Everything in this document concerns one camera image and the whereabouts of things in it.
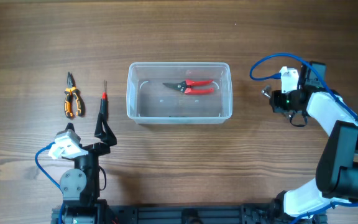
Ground red handled snips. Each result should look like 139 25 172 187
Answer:
163 79 214 95

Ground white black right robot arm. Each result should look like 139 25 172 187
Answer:
270 62 358 219

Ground clear plastic container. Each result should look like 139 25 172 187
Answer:
126 62 232 124

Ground black red precision screwdriver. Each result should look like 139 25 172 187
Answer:
99 80 108 119

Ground orange black pliers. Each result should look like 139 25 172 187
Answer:
63 72 85 119

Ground blue left cable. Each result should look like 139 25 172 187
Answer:
34 142 67 224

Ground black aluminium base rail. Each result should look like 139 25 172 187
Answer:
62 203 294 224

